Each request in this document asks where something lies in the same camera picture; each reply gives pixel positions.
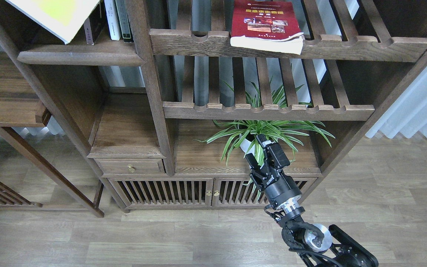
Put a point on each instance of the yellow green book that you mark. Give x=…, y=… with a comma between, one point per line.
x=63, y=18

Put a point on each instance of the white upright book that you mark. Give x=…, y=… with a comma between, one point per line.
x=112, y=20

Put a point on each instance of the dark wooden bookshelf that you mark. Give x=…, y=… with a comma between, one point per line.
x=147, y=103

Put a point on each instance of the brass drawer knob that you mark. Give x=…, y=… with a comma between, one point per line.
x=130, y=168

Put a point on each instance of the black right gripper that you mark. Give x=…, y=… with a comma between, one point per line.
x=281, y=190

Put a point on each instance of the dark upright book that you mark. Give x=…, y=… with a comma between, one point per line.
x=124, y=21

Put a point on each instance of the green spider plant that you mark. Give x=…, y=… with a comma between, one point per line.
x=238, y=131

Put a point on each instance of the white plant pot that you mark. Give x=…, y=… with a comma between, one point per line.
x=246, y=146

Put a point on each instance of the red book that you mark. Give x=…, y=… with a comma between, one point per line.
x=267, y=26

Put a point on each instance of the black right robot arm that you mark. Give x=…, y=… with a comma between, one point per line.
x=316, y=244

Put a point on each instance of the dark brown book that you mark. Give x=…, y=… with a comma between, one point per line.
x=94, y=23

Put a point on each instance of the brass cabinet door knobs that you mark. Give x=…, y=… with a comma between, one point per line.
x=215, y=193

